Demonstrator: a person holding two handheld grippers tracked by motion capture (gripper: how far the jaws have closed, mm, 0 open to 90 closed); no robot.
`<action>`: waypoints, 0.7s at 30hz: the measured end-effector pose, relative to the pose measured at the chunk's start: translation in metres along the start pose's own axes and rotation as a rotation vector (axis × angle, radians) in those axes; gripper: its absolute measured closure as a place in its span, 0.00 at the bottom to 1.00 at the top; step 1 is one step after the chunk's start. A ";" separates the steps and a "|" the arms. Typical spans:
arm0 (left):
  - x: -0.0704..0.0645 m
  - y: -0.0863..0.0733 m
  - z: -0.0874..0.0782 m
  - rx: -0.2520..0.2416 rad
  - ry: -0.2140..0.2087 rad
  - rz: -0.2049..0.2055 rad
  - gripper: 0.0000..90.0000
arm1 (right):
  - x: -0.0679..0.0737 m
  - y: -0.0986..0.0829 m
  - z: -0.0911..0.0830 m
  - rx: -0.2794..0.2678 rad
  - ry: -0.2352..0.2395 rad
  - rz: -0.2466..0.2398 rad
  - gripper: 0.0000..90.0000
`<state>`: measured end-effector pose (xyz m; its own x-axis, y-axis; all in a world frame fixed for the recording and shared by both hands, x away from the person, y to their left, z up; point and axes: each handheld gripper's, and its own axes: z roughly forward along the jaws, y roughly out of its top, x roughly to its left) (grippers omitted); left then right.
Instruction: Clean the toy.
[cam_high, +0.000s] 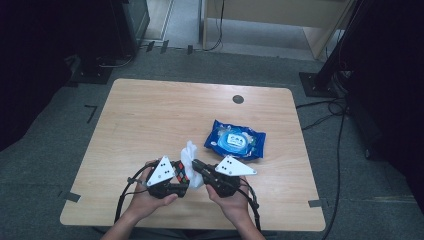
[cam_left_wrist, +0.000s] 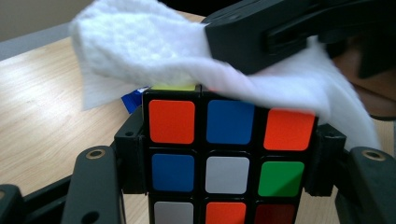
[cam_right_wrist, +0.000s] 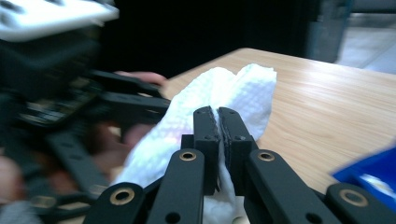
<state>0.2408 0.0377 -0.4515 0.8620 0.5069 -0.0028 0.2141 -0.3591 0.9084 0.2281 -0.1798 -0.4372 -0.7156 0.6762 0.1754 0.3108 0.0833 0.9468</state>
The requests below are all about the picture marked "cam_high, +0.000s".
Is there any dark curtain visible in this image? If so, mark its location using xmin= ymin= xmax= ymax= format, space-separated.
xmin=0 ymin=0 xmax=116 ymax=153
xmin=343 ymin=0 xmax=424 ymax=216

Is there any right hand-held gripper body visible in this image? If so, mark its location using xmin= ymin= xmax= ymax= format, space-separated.
xmin=202 ymin=154 xmax=258 ymax=198

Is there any person's right hand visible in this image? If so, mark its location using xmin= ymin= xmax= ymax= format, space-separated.
xmin=205 ymin=184 xmax=252 ymax=225

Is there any white wet wipe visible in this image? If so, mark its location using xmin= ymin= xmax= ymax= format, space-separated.
xmin=180 ymin=140 xmax=205 ymax=191

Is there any black stand base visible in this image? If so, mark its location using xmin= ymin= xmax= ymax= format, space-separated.
xmin=68 ymin=54 xmax=115 ymax=86

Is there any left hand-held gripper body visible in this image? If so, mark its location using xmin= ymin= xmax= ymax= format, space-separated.
xmin=145 ymin=155 xmax=190 ymax=200

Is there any left hand-held gripper black cable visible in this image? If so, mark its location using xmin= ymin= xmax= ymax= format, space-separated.
xmin=113 ymin=162 xmax=153 ymax=225

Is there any black metal stand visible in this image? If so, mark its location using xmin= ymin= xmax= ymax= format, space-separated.
xmin=298 ymin=0 xmax=366 ymax=99

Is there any black cabinet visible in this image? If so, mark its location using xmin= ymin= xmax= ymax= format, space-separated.
xmin=110 ymin=0 xmax=151 ymax=58

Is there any black hanging cable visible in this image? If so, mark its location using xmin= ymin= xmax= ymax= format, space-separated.
xmin=202 ymin=0 xmax=226 ymax=52

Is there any long black floor cable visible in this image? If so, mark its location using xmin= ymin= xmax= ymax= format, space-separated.
xmin=320 ymin=109 xmax=348 ymax=240

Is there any blue wet wipes packet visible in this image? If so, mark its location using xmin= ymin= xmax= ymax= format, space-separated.
xmin=203 ymin=119 xmax=267 ymax=162

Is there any black looped floor cable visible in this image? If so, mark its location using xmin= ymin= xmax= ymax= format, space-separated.
xmin=295 ymin=97 xmax=350 ymax=132

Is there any right hand-held gripper black cable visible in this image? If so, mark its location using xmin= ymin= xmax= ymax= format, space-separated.
xmin=237 ymin=176 xmax=262 ymax=233

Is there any person's left hand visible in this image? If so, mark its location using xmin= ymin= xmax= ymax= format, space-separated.
xmin=127 ymin=159 xmax=179 ymax=222

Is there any hand-held gripper black cable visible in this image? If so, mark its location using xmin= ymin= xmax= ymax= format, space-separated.
xmin=113 ymin=162 xmax=153 ymax=225
xmin=237 ymin=176 xmax=262 ymax=233

